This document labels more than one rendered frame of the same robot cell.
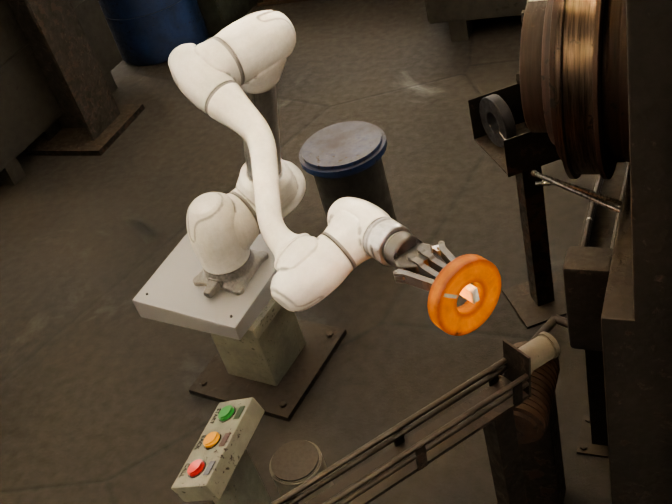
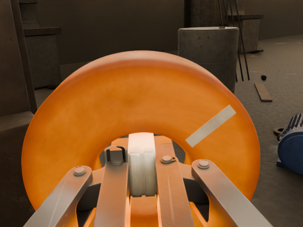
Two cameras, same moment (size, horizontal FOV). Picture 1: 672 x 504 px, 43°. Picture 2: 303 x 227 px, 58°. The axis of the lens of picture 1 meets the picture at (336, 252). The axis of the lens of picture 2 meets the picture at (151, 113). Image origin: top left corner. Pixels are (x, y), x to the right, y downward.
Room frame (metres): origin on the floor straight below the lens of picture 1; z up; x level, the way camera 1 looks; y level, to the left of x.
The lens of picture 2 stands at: (1.32, -0.14, 1.00)
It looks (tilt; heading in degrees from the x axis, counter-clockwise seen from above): 20 degrees down; 202
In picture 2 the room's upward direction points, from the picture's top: 2 degrees counter-clockwise
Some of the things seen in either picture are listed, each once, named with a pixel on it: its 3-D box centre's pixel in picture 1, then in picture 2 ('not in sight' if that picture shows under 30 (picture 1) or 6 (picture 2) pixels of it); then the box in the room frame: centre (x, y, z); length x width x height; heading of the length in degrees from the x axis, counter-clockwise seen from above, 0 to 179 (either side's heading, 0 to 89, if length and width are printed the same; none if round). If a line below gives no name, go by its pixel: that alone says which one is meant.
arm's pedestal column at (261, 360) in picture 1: (256, 330); not in sight; (2.11, 0.32, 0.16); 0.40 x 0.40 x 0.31; 51
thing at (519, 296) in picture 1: (530, 209); not in sight; (2.05, -0.61, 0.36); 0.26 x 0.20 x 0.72; 4
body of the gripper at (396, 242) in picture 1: (411, 256); not in sight; (1.31, -0.14, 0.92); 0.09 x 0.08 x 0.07; 24
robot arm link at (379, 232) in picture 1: (389, 242); not in sight; (1.38, -0.11, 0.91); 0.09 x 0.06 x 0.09; 114
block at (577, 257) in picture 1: (593, 300); not in sight; (1.28, -0.49, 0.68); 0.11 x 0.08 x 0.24; 59
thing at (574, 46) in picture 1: (592, 61); not in sight; (1.49, -0.60, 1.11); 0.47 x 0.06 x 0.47; 149
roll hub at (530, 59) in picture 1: (543, 63); not in sight; (1.54, -0.52, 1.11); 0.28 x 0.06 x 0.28; 149
